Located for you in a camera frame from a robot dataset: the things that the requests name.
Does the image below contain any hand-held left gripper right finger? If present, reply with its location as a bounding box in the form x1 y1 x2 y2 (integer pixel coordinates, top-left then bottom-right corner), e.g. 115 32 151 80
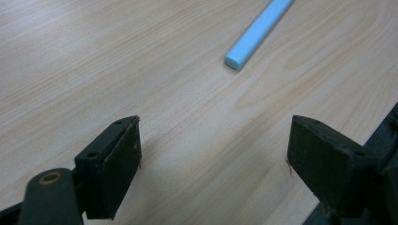
286 114 381 217

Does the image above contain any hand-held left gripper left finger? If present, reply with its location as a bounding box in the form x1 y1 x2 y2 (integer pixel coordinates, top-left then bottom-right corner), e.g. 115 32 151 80
74 115 143 220

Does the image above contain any light blue plastic handle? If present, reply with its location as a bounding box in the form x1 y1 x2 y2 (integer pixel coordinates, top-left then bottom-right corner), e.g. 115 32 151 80
223 0 295 70

